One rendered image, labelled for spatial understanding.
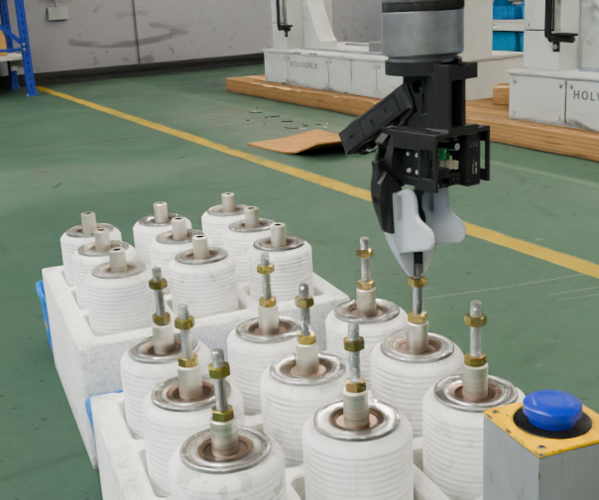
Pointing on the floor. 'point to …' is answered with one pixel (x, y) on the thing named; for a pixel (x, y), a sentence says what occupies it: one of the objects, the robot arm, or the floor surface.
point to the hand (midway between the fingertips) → (411, 260)
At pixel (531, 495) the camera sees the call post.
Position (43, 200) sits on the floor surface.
